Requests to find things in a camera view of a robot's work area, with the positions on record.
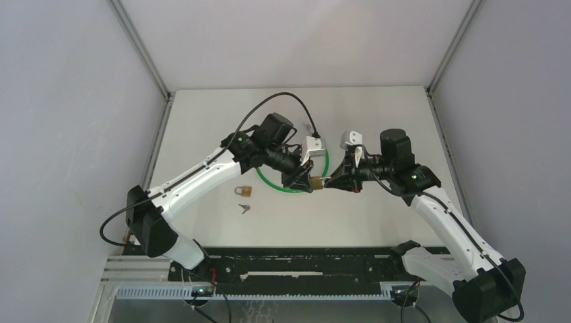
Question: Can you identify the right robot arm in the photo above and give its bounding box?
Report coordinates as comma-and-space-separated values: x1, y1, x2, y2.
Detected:
324, 129, 526, 322

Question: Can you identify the right aluminium frame post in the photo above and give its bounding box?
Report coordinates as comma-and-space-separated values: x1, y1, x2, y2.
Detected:
426, 0, 485, 97

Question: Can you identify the left aluminium frame post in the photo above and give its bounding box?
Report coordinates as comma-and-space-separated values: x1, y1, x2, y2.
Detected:
106, 0, 172, 104

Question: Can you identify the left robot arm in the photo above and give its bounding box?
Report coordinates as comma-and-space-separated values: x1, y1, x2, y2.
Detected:
126, 113, 326, 281

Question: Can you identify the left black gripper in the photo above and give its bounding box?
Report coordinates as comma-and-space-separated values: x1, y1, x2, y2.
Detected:
265, 144, 314, 194

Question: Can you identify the white slotted cable duct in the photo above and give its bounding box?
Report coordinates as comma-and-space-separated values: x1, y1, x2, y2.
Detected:
115, 284, 408, 301

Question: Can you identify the small silver key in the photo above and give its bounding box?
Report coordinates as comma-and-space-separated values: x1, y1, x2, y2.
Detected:
239, 204, 251, 214

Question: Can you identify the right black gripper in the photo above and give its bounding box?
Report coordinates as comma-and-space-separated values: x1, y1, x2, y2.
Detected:
323, 151, 393, 194

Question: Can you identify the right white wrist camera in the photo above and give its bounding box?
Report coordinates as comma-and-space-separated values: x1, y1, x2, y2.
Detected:
340, 131, 362, 150

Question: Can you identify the aluminium frame post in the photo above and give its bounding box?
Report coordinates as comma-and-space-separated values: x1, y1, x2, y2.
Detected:
106, 0, 172, 104
426, 0, 485, 97

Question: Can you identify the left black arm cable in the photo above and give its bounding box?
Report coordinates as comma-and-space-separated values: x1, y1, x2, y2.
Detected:
98, 92, 322, 247

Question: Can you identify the green cable lock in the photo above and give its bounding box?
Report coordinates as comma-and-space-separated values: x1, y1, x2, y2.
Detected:
256, 151, 330, 194

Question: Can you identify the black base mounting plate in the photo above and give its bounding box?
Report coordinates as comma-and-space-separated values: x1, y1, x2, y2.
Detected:
168, 247, 415, 295

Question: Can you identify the brass padlock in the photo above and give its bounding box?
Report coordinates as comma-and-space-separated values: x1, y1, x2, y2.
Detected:
310, 176, 330, 190
234, 186, 253, 198

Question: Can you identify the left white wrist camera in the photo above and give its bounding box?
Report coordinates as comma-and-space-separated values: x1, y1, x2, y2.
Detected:
300, 136, 327, 165

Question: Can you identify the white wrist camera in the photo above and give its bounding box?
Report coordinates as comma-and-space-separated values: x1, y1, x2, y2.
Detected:
300, 136, 327, 165
340, 131, 362, 150

